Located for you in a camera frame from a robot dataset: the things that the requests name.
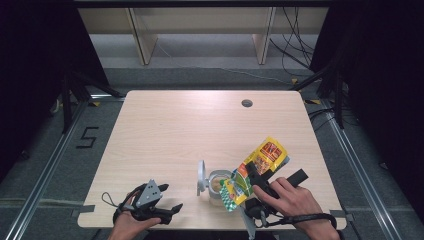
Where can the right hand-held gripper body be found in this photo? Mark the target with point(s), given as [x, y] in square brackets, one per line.
[255, 208]

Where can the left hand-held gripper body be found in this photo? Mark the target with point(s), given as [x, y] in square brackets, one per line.
[149, 195]

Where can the yellow spouted seasoning pouch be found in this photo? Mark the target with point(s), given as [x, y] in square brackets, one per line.
[270, 153]

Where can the clear jar with white lid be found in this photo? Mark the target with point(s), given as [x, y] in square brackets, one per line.
[202, 176]

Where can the person's left hand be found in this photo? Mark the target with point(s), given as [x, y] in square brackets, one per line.
[128, 225]

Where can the person's right hand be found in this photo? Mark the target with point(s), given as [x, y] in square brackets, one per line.
[293, 203]

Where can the grey tape strip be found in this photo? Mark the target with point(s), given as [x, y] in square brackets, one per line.
[85, 209]
[346, 216]

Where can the yellow tape piece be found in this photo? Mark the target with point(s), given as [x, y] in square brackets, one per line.
[294, 80]
[313, 101]
[96, 104]

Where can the black metal stand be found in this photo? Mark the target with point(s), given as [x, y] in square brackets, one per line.
[66, 106]
[339, 100]

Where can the beige wooden shelf unit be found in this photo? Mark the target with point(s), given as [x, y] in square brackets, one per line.
[146, 43]

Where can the black curtain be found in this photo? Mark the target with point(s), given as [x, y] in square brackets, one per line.
[383, 83]
[36, 66]

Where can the aluminium floor rail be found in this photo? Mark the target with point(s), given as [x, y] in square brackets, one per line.
[43, 186]
[363, 176]

